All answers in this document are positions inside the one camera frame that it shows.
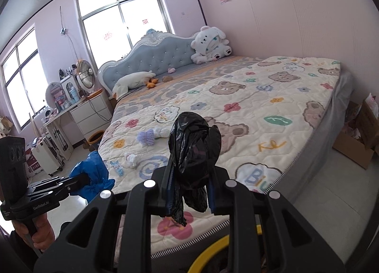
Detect small white crumpled tissue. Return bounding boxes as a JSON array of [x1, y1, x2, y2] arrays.
[[124, 152, 139, 169]]

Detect blue plastic bag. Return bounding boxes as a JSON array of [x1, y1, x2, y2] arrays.
[[69, 151, 116, 203]]

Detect person left hand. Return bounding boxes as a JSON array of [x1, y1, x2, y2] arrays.
[[12, 213, 55, 252]]

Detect white plastic bag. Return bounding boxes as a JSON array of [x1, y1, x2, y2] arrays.
[[153, 127, 170, 139]]

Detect white cosmetic cabinet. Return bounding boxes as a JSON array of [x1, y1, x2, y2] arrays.
[[60, 75, 80, 105]]

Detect large window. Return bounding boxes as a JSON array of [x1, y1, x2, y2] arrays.
[[77, 0, 171, 67]]

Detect small brown plush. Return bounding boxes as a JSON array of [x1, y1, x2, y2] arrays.
[[162, 76, 173, 83]]

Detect purple foam net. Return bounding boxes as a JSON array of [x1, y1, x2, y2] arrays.
[[136, 129, 155, 146]]

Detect yellow rimmed trash bin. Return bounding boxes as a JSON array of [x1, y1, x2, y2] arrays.
[[187, 225, 263, 273]]

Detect cardboard box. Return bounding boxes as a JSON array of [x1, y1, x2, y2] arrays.
[[333, 94, 379, 169]]

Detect blue tufted headboard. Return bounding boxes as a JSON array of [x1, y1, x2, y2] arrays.
[[98, 29, 195, 93]]

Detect side window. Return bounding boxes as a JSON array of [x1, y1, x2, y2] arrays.
[[1, 28, 48, 131]]

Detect round vanity mirror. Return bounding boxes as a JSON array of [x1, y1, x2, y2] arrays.
[[46, 82, 66, 112]]

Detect bed with cartoon quilt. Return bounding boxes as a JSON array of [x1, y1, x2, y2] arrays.
[[97, 55, 355, 259]]

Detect white desk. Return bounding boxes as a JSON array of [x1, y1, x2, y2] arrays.
[[42, 99, 89, 161]]

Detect white nightstand drawers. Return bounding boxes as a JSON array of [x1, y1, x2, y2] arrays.
[[70, 92, 113, 140]]

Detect white goose plush pillow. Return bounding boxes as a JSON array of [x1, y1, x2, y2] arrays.
[[112, 71, 156, 100]]

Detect orange rimmed small bin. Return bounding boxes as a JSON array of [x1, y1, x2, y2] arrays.
[[88, 130, 104, 151]]

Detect white plush bear toy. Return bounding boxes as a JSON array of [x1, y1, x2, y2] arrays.
[[191, 26, 232, 65]]

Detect electric fan heater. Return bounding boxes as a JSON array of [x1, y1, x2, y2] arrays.
[[77, 60, 96, 97]]

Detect black plastic bag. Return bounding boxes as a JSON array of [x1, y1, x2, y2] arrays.
[[164, 111, 222, 226]]

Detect white rolling cart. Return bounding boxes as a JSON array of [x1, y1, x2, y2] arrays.
[[32, 137, 64, 177]]

